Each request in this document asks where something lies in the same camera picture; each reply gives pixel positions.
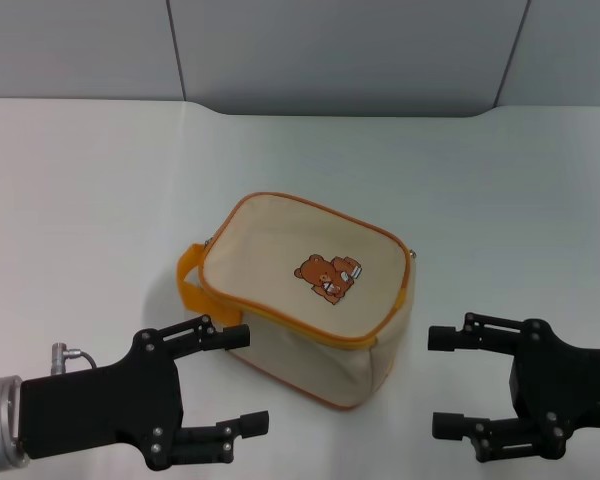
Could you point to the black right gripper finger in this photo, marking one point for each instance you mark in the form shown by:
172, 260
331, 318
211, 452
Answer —
475, 335
490, 432

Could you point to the beige bear print food bag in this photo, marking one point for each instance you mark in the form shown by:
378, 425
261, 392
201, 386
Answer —
305, 300

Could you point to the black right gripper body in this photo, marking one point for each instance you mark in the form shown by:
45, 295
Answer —
565, 385

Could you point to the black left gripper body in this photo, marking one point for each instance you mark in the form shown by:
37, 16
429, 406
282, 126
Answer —
105, 410

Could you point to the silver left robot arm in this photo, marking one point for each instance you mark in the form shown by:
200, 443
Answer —
0, 425

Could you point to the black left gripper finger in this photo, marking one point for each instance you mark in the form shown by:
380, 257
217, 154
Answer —
205, 337
220, 432

